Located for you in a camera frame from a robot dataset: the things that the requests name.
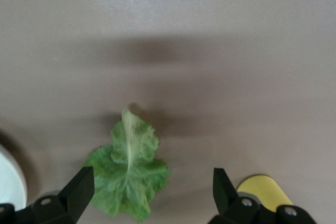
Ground green lettuce leaf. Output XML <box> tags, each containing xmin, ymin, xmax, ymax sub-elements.
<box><xmin>81</xmin><ymin>108</ymin><xmax>171</xmax><ymax>222</ymax></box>

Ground white round plate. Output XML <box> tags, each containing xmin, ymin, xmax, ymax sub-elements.
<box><xmin>0</xmin><ymin>144</ymin><xmax>28</xmax><ymax>209</ymax></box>

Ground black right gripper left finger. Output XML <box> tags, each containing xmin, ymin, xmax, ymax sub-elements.
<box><xmin>0</xmin><ymin>166</ymin><xmax>95</xmax><ymax>224</ymax></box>

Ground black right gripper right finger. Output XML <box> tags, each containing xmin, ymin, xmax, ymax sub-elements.
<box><xmin>208</xmin><ymin>167</ymin><xmax>315</xmax><ymax>224</ymax></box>

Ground yellow mustard squeeze bottle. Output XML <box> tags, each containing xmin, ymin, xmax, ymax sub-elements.
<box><xmin>237</xmin><ymin>174</ymin><xmax>294</xmax><ymax>213</ymax></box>

